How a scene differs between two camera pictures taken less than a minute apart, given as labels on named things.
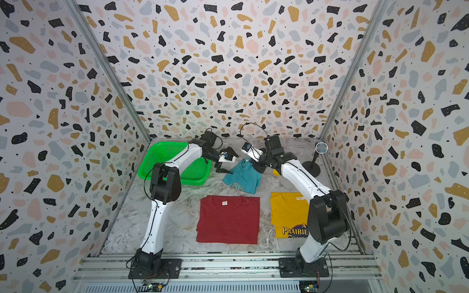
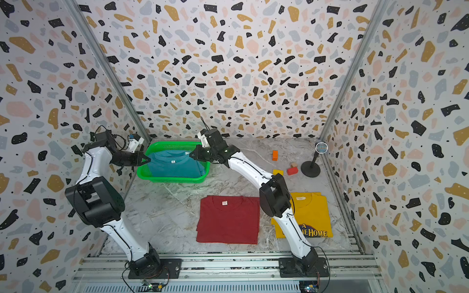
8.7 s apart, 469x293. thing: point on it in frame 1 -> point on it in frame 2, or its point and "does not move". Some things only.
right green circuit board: [311, 286] does not move
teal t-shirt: [245, 174] -> [175, 163]
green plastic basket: [159, 153] does not move
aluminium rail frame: [228, 272] does not move
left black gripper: [220, 170] -> [136, 162]
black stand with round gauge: [321, 148] does not move
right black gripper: [258, 168] -> [198, 149]
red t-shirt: [228, 219] does not move
